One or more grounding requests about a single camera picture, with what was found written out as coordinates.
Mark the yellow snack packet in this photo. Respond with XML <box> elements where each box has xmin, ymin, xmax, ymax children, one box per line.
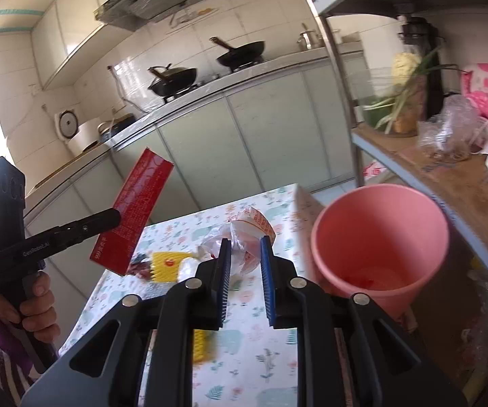
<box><xmin>192</xmin><ymin>330</ymin><xmax>216</xmax><ymax>364</ymax></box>
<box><xmin>150</xmin><ymin>252</ymin><xmax>196</xmax><ymax>284</ymax></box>

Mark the tall black appliance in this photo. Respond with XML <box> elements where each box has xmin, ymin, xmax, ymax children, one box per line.
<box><xmin>399</xmin><ymin>3</ymin><xmax>445</xmax><ymax>121</ymax></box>

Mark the clear crumpled plastic bag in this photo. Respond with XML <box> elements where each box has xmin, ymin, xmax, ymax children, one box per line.
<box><xmin>418</xmin><ymin>94</ymin><xmax>483</xmax><ymax>162</ymax></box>

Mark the steel pot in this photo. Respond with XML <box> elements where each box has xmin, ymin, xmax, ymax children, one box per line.
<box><xmin>297</xmin><ymin>24</ymin><xmax>323</xmax><ymax>50</ymax></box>

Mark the white wall cabinet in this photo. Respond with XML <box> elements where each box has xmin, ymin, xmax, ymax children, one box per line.
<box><xmin>30</xmin><ymin>0</ymin><xmax>118</xmax><ymax>92</ymax></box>

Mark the pale green kitchen cabinet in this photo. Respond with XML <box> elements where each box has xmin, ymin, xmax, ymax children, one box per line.
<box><xmin>23</xmin><ymin>44</ymin><xmax>365</xmax><ymax>274</ymax></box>

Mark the dark blue cooking pot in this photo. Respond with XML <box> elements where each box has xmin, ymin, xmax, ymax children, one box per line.
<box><xmin>98</xmin><ymin>114</ymin><xmax>137</xmax><ymax>142</ymax></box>

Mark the small dark red wrapper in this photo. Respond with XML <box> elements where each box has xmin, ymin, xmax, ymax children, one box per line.
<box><xmin>127</xmin><ymin>254</ymin><xmax>154</xmax><ymax>280</ymax></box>

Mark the red cardboard box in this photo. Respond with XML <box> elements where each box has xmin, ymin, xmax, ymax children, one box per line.
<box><xmin>89</xmin><ymin>148</ymin><xmax>175</xmax><ymax>276</ymax></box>

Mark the black wok with lid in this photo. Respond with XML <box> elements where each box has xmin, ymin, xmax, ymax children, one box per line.
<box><xmin>148</xmin><ymin>63</ymin><xmax>198</xmax><ymax>98</ymax></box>

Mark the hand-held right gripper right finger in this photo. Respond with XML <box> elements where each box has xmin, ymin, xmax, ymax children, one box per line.
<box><xmin>259</xmin><ymin>235</ymin><xmax>469</xmax><ymax>407</ymax></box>

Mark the pink dotted cloth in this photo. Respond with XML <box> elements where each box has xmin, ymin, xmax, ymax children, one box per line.
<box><xmin>460</xmin><ymin>63</ymin><xmax>488</xmax><ymax>137</ymax></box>

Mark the floral bear printed tablecloth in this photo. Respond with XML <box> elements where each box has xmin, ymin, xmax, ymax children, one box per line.
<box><xmin>58</xmin><ymin>183</ymin><xmax>339</xmax><ymax>407</ymax></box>

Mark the pink plastic bucket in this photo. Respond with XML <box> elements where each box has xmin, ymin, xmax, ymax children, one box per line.
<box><xmin>310</xmin><ymin>184</ymin><xmax>450</xmax><ymax>319</ymax></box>

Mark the red and white packet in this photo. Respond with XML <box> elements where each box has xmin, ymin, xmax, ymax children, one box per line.
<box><xmin>360</xmin><ymin>160</ymin><xmax>391</xmax><ymax>188</ymax></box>

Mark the metal kitchen shelf rack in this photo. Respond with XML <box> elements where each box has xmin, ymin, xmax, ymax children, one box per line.
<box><xmin>288</xmin><ymin>0</ymin><xmax>488</xmax><ymax>310</ymax></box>

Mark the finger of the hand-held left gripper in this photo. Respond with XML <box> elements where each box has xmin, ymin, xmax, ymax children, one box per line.
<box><xmin>49</xmin><ymin>209</ymin><xmax>123</xmax><ymax>250</ymax></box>

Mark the black frying pan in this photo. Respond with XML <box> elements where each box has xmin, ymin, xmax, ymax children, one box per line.
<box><xmin>209</xmin><ymin>36</ymin><xmax>267</xmax><ymax>71</ymax></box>

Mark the white rice cooker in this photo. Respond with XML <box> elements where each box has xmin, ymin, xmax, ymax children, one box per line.
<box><xmin>53</xmin><ymin>109</ymin><xmax>101</xmax><ymax>156</ymax></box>

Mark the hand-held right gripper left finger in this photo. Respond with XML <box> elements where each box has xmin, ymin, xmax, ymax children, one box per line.
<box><xmin>19</xmin><ymin>237</ymin><xmax>233</xmax><ymax>407</ymax></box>

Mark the clear red-printed plastic wrapper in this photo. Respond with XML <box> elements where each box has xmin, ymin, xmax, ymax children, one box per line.
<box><xmin>197</xmin><ymin>206</ymin><xmax>279</xmax><ymax>281</ymax></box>

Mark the person's left hand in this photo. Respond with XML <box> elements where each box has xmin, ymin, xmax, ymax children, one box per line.
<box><xmin>0</xmin><ymin>270</ymin><xmax>57</xmax><ymax>349</ymax></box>

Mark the cauliflower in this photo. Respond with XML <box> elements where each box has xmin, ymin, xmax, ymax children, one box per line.
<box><xmin>392</xmin><ymin>52</ymin><xmax>423</xmax><ymax>82</ymax></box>

